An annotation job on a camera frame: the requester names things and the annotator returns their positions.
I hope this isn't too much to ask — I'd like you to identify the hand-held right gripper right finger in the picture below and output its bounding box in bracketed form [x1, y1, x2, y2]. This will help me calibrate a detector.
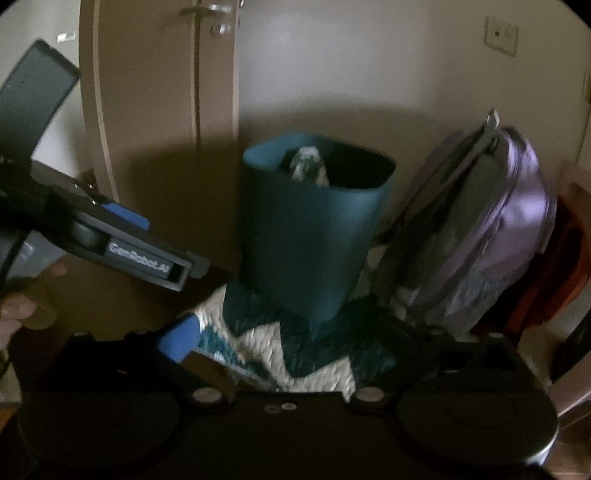
[351, 318, 522, 407]

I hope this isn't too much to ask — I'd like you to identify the beige door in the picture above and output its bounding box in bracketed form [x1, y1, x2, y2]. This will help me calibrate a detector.
[78, 0, 241, 278]

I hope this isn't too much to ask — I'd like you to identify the red bag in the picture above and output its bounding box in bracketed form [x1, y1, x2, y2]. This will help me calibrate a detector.
[475, 194, 591, 337]

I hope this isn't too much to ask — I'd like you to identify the purple backpack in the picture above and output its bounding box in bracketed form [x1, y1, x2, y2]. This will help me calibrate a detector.
[372, 108, 558, 342]

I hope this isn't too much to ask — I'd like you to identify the teal trash bin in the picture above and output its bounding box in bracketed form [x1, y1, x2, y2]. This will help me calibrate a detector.
[242, 133, 397, 342]

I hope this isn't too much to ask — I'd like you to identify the metal door handle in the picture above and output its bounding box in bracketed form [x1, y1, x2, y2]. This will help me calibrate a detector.
[180, 0, 236, 35]

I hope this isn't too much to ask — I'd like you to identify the person's left hand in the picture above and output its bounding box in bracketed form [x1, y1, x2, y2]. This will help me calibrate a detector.
[0, 258, 70, 352]

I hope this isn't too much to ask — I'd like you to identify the teal white zigzag quilt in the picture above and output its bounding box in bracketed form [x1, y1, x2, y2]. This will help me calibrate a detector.
[185, 279, 407, 393]

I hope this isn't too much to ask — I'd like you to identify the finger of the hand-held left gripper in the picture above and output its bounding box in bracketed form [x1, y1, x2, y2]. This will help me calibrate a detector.
[99, 200, 151, 232]
[0, 39, 81, 162]

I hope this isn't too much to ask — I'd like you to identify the white wall socket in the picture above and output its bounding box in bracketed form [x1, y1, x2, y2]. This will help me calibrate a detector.
[485, 15, 519, 57]

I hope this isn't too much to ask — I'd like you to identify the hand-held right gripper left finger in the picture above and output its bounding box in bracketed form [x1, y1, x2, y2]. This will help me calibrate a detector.
[60, 311, 236, 407]

